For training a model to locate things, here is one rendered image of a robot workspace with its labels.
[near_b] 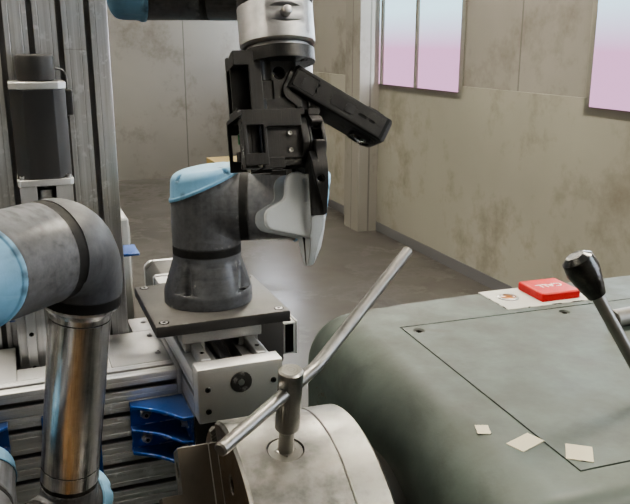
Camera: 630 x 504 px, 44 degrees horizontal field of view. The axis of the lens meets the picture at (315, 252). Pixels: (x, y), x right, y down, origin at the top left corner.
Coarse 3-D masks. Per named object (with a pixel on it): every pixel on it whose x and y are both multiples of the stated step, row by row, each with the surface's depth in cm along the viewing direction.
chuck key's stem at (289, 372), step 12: (288, 372) 66; (300, 372) 66; (288, 384) 66; (300, 384) 66; (300, 396) 67; (288, 408) 67; (300, 408) 68; (276, 420) 68; (288, 420) 67; (288, 432) 68; (288, 444) 69; (288, 456) 69
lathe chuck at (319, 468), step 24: (216, 432) 78; (264, 432) 72; (312, 432) 72; (240, 456) 69; (264, 456) 69; (312, 456) 69; (336, 456) 70; (240, 480) 68; (264, 480) 67; (288, 480) 67; (312, 480) 67; (336, 480) 68
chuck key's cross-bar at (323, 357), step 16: (400, 256) 82; (384, 272) 80; (384, 288) 79; (368, 304) 77; (352, 320) 75; (336, 336) 73; (320, 352) 72; (304, 368) 70; (320, 368) 70; (304, 384) 68; (272, 400) 65; (256, 416) 63; (240, 432) 61; (224, 448) 59
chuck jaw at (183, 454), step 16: (192, 448) 77; (208, 448) 77; (176, 464) 78; (192, 464) 76; (208, 464) 77; (192, 480) 76; (208, 480) 76; (176, 496) 75; (192, 496) 75; (208, 496) 76; (224, 496) 76
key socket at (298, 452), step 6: (270, 444) 71; (276, 444) 71; (294, 444) 71; (270, 450) 70; (294, 450) 70; (300, 450) 70; (270, 456) 69; (276, 456) 69; (282, 456) 69; (294, 456) 69; (300, 456) 69
